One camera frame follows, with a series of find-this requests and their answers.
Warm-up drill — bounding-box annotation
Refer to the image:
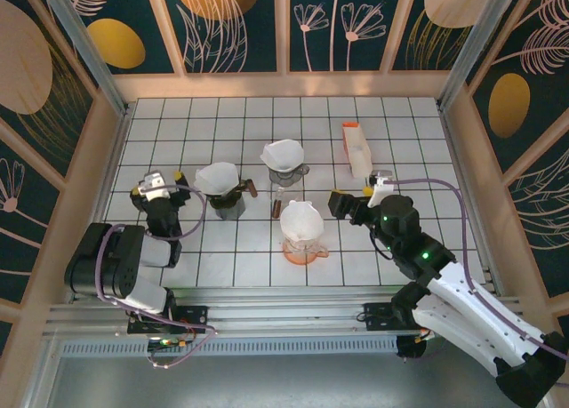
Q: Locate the white paper coffee filter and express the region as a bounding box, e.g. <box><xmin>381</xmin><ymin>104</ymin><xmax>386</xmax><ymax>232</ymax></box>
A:
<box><xmin>194</xmin><ymin>161</ymin><xmax>241</xmax><ymax>196</ymax></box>
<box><xmin>279</xmin><ymin>198</ymin><xmax>325</xmax><ymax>243</ymax></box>
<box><xmin>260</xmin><ymin>139</ymin><xmax>307</xmax><ymax>172</ymax></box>

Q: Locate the olive green dripper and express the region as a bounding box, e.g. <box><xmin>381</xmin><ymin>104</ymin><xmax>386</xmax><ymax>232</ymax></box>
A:
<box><xmin>207</xmin><ymin>180</ymin><xmax>246</xmax><ymax>210</ymax></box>

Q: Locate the grey faceted server wooden handle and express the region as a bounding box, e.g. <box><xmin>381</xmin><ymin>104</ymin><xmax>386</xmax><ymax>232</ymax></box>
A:
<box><xmin>214</xmin><ymin>176</ymin><xmax>258</xmax><ymax>221</ymax></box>

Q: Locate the smoke grey plastic dripper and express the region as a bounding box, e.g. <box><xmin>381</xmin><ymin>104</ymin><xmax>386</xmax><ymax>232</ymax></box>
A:
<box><xmin>268</xmin><ymin>163</ymin><xmax>311</xmax><ymax>187</ymax></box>

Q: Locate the clear glass carafe brown handle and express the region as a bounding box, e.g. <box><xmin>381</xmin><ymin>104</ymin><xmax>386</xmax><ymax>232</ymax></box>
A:
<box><xmin>269</xmin><ymin>183</ymin><xmax>303</xmax><ymax>220</ymax></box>

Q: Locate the orange-topped filter holder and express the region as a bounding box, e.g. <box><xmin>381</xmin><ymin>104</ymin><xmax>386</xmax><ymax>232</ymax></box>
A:
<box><xmin>341</xmin><ymin>122</ymin><xmax>374</xmax><ymax>179</ymax></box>

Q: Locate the grey metal sheet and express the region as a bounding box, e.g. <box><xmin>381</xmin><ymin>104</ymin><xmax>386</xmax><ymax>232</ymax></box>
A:
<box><xmin>26</xmin><ymin>353</ymin><xmax>548</xmax><ymax>408</ymax></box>

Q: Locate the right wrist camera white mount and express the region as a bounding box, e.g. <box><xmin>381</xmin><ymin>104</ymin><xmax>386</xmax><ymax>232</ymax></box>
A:
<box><xmin>365</xmin><ymin>169</ymin><xmax>395</xmax><ymax>208</ymax></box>

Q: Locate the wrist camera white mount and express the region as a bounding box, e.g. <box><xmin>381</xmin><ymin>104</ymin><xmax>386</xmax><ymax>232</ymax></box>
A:
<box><xmin>136</xmin><ymin>169</ymin><xmax>169</xmax><ymax>196</ymax></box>
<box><xmin>365</xmin><ymin>169</ymin><xmax>395</xmax><ymax>208</ymax></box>

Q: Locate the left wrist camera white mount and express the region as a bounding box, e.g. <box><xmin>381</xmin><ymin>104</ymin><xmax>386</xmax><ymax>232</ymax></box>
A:
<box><xmin>136</xmin><ymin>169</ymin><xmax>169</xmax><ymax>196</ymax></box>

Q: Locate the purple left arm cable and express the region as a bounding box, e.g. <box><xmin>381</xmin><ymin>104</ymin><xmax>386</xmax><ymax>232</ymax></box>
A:
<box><xmin>95</xmin><ymin>183</ymin><xmax>219</xmax><ymax>369</ymax></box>

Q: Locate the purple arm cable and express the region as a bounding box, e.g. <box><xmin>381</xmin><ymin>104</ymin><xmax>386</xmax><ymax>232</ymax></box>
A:
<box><xmin>95</xmin><ymin>183</ymin><xmax>219</xmax><ymax>369</ymax></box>
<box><xmin>389</xmin><ymin>178</ymin><xmax>569</xmax><ymax>389</ymax></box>

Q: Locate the aluminium side rail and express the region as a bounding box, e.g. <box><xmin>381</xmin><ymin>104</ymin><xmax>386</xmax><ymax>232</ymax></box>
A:
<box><xmin>437</xmin><ymin>105</ymin><xmax>508</xmax><ymax>296</ymax></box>
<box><xmin>70</xmin><ymin>105</ymin><xmax>134</xmax><ymax>302</ymax></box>

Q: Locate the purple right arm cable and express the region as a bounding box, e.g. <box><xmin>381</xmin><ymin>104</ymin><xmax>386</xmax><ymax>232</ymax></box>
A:
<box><xmin>389</xmin><ymin>178</ymin><xmax>569</xmax><ymax>389</ymax></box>

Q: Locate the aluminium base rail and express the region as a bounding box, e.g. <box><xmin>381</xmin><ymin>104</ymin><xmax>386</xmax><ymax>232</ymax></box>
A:
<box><xmin>42</xmin><ymin>284</ymin><xmax>530</xmax><ymax>338</ymax></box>

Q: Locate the grey slotted cable duct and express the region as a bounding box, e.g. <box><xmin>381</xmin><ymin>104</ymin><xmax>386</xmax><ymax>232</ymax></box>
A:
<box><xmin>61</xmin><ymin>336</ymin><xmax>400</xmax><ymax>358</ymax></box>

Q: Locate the aluminium corner post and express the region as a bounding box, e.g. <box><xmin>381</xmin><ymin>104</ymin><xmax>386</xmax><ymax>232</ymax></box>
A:
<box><xmin>37</xmin><ymin>0</ymin><xmax>131</xmax><ymax>116</ymax></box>
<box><xmin>437</xmin><ymin>0</ymin><xmax>520</xmax><ymax>112</ymax></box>

